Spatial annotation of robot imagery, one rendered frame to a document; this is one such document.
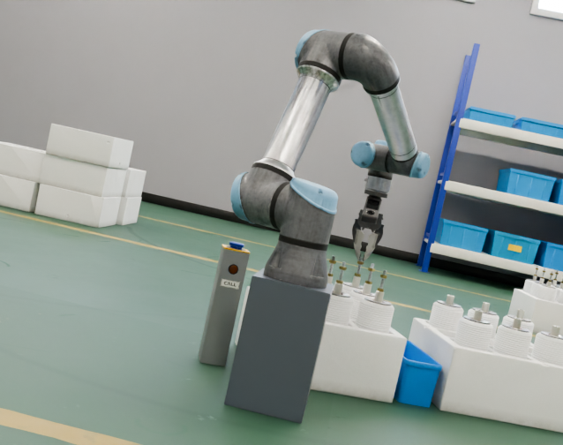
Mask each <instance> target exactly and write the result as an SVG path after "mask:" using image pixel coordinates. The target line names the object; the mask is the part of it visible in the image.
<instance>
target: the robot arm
mask: <svg viewBox="0 0 563 445"><path fill-rule="evenodd" d="M295 54H297V55H296V56H295V65H296V68H297V76H298V78H299V80H298V82H297V84H296V87H295V89H294V91H293V93H292V95H291V96H290V99H289V102H288V104H287V106H286V109H285V110H284V112H283V114H282V116H281V120H280V122H279V124H278V125H277V127H276V129H275V132H274V135H273V137H272V138H271V141H270V143H269V145H268V147H267V149H266V152H265V154H264V156H263V158H262V159H261V160H259V161H256V162H255V163H254V164H253V165H252V166H251V170H250V172H243V173H241V174H240V175H238V176H237V177H236V178H235V180H234V182H233V185H232V187H231V192H230V201H231V206H232V209H233V211H234V213H235V214H236V216H237V217H238V218H240V219H242V220H245V221H247V222H249V223H252V224H255V223H256V224H259V225H263V226H266V227H269V228H273V229H277V230H280V236H279V239H278V243H277V245H276V247H275V248H274V250H273V252H272V254H271V256H270V257H269V259H268V261H267V262H266V265H265V269H264V273H263V274H264V275H266V276H268V277H271V278H273V279H275V280H279V281H282V282H285V283H292V284H295V285H300V286H304V287H310V288H317V289H325V288H326V287H327V282H328V273H327V247H328V243H329V239H330V235H331V231H332V227H333V223H334V216H335V214H336V212H337V209H336V207H337V202H338V195H337V193H336V192H335V191H333V190H331V189H329V188H326V187H325V186H322V185H318V184H315V183H313V182H310V181H307V180H304V179H301V178H297V177H295V176H294V173H295V170H296V168H297V165H298V163H299V161H300V159H301V157H302V154H303V152H304V150H305V147H306V145H307V143H308V141H309V138H310V137H311V135H312V131H313V129H314V127H315V125H316V123H317V121H318V119H319V115H320V113H321V111H322V110H323V107H324V105H325V103H326V101H327V97H328V96H329V94H330V93H332V92H334V91H336V90H337V89H338V88H339V86H340V84H341V82H342V80H343V79H349V80H355V81H358V82H360V83H361V84H362V85H363V88H364V91H365V92H366V93H367V94H369V95H370V96H371V98H372V103H373V105H374V108H375V110H376V113H377V116H378V119H379V123H380V126H381V128H382V131H383V133H384V136H385V139H386V141H384V140H376V141H375V144H373V143H371V142H370V141H359V142H357V143H356V144H355V145H354V146H353V147H352V149H351V153H350V157H351V160H352V162H353V163H354V164H355V165H357V166H359V167H360V168H366V169H368V176H367V177H368V178H365V179H364V181H366V182H367V183H365V188H366V190H365V189H364V193H366V194H369V196H367V198H366V202H365V205H364V209H360V213H358V214H359V217H358V219H355V223H354V225H353V228H352V236H353V242H354V248H355V254H356V257H357V259H358V260H360V256H361V253H360V249H361V247H362V245H361V243H362V240H363V239H364V233H363V232H362V230H364V229H370V230H372V232H373V233H372V234H371V235H369V236H368V245H367V246H366V252H365V254H364V257H363V261H365V260H366V259H367V258H368V257H369V256H370V255H371V254H372V252H373V250H374V249H375V247H376V246H377V244H378V243H379V241H380V240H381V238H382V236H383V228H384V225H383V224H382V222H381V220H383V214H380V213H379V210H380V206H381V201H382V199H381V198H386V199H387V193H389V191H390V187H391V183H392V178H393V174H396V175H401V176H406V177H414V178H423V177H425V176H426V174H427V172H428V171H429V168H430V163H431V160H430V156H429V155H428V154H427V153H423V152H422V151H421V152H419V151H418V149H417V144H416V141H415V138H414V135H413V132H412V129H411V126H410V123H409V118H408V115H407V111H406V109H405V106H404V102H403V99H402V95H401V91H400V88H399V86H398V85H399V83H400V80H401V78H400V74H399V72H398V69H397V66H396V64H395V62H394V60H393V59H392V57H391V56H390V54H389V53H388V51H387V50H386V49H385V48H384V47H383V45H382V44H380V43H379V42H378V41H377V40H375V39H374V38H372V37H371V36H370V35H368V34H362V33H349V32H339V31H331V30H328V29H321V30H311V31H309V32H307V33H306V34H305V35H304V36H303V37H302V38H301V39H300V41H299V43H298V44H297V48H296V51H295ZM361 227H362V230H361ZM374 231H375V232H374Z"/></svg>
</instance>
